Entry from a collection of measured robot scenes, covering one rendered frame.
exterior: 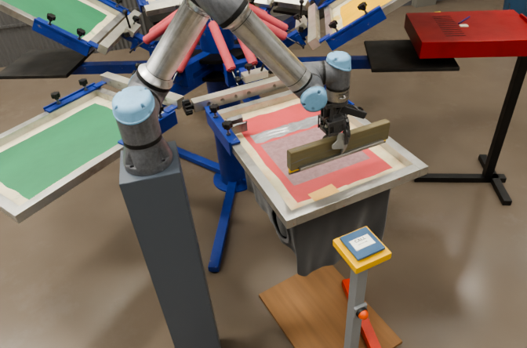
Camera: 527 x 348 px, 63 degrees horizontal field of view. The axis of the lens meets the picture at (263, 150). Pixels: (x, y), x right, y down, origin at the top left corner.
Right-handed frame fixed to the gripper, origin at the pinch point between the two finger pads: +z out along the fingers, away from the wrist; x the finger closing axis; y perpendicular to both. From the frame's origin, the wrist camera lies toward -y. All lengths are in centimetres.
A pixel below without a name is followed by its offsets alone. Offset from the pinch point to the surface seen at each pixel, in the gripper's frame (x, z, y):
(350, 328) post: 32, 57, 14
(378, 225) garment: 4.8, 43.7, -18.2
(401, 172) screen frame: 12.5, 10.2, -18.6
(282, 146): -28.1, 13.8, 9.0
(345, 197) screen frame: 13.7, 10.3, 6.2
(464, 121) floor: -106, 108, -197
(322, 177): -2.6, 13.8, 5.2
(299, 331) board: -2, 107, 16
